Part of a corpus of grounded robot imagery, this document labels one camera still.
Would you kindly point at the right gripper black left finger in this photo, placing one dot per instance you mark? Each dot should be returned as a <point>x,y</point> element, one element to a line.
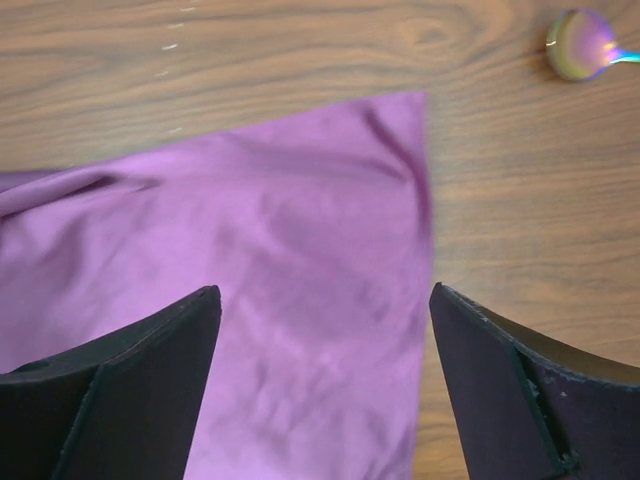
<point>122,406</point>

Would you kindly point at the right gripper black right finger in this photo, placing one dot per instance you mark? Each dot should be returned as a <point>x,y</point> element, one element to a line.
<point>528,406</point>

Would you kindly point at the purple cloth napkin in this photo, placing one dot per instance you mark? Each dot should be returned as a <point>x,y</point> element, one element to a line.
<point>317,230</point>

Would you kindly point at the iridescent rainbow metal spoon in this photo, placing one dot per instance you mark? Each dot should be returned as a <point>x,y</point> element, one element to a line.
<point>581,45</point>

